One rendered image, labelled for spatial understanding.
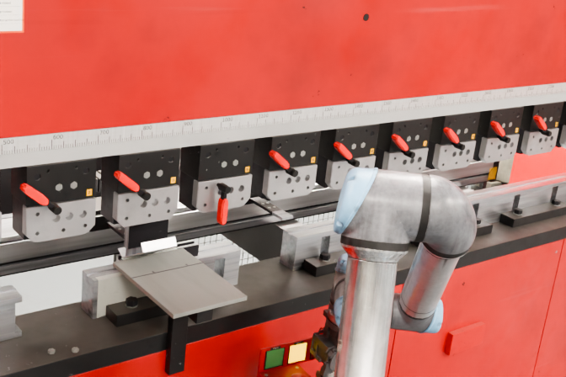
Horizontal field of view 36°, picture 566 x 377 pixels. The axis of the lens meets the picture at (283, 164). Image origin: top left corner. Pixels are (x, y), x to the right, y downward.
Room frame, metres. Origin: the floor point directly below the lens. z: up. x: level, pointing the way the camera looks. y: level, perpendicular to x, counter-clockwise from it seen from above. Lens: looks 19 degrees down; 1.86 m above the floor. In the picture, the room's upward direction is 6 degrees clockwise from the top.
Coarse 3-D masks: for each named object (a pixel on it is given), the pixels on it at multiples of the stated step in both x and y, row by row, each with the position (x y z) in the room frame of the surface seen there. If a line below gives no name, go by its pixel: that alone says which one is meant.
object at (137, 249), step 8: (144, 224) 1.80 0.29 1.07; (152, 224) 1.81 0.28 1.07; (160, 224) 1.83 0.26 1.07; (128, 232) 1.78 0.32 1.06; (136, 232) 1.79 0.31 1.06; (144, 232) 1.80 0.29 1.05; (152, 232) 1.81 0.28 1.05; (160, 232) 1.83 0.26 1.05; (128, 240) 1.78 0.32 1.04; (136, 240) 1.79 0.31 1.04; (144, 240) 1.80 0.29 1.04; (152, 240) 1.82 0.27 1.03; (128, 248) 1.78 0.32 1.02; (136, 248) 1.80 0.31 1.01
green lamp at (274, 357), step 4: (280, 348) 1.74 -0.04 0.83; (268, 352) 1.72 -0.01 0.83; (272, 352) 1.73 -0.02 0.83; (276, 352) 1.74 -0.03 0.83; (280, 352) 1.74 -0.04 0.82; (268, 356) 1.72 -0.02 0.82; (272, 356) 1.73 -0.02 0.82; (276, 356) 1.74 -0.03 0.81; (280, 356) 1.74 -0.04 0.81; (268, 360) 1.73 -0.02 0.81; (272, 360) 1.73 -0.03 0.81; (276, 360) 1.74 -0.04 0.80; (280, 360) 1.74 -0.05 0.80; (268, 364) 1.73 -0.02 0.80; (272, 364) 1.73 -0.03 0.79; (276, 364) 1.74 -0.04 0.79; (280, 364) 1.75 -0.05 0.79; (268, 368) 1.73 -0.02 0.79
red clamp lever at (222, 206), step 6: (222, 186) 1.85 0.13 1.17; (228, 186) 1.85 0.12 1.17; (222, 192) 1.86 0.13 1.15; (228, 192) 1.85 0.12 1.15; (222, 198) 1.85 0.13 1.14; (222, 204) 1.85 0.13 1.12; (222, 210) 1.85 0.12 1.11; (216, 216) 1.86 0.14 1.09; (222, 216) 1.85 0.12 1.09; (222, 222) 1.85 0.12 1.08
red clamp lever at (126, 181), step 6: (114, 174) 1.69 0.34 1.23; (120, 174) 1.68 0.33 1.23; (120, 180) 1.68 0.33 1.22; (126, 180) 1.69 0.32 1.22; (132, 180) 1.70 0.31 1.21; (126, 186) 1.69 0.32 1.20; (132, 186) 1.70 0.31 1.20; (138, 186) 1.71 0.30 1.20; (138, 192) 1.71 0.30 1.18; (144, 192) 1.72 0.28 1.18; (144, 198) 1.71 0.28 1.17; (150, 198) 1.72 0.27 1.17
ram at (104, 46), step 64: (64, 0) 1.64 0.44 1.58; (128, 0) 1.72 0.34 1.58; (192, 0) 1.82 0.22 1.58; (256, 0) 1.92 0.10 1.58; (320, 0) 2.04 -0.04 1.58; (384, 0) 2.17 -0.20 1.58; (448, 0) 2.31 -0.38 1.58; (512, 0) 2.48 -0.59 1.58; (0, 64) 1.56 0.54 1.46; (64, 64) 1.64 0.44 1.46; (128, 64) 1.73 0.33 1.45; (192, 64) 1.83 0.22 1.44; (256, 64) 1.93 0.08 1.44; (320, 64) 2.05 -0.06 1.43; (384, 64) 2.19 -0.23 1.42; (448, 64) 2.34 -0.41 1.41; (512, 64) 2.52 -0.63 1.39; (0, 128) 1.56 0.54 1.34; (64, 128) 1.64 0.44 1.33; (256, 128) 1.94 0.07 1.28; (320, 128) 2.07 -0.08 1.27
